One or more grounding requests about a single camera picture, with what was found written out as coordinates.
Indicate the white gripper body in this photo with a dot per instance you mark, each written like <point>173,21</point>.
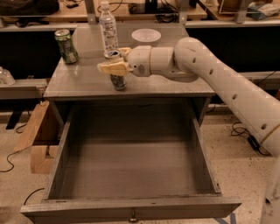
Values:
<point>139,61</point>

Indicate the redbull can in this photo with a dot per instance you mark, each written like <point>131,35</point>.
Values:
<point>116,80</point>

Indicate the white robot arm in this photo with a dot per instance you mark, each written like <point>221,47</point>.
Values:
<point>190,59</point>

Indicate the green soda can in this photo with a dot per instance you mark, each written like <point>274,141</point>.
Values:
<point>66,46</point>

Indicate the open grey top drawer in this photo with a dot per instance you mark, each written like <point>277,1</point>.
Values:
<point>146,157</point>

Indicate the brass drawer knob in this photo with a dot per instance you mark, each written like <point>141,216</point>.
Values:
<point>133,219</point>

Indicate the white bowl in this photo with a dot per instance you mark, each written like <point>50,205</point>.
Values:
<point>146,37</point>

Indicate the clear plastic water bottle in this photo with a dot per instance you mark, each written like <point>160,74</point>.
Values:
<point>108,27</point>

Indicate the grey wooden cabinet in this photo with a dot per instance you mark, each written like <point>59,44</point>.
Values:
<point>82,80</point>

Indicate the wooden block stand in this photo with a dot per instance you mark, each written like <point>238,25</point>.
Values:
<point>41,135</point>

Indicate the clear plastic object left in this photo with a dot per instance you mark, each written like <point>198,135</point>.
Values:
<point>5,77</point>

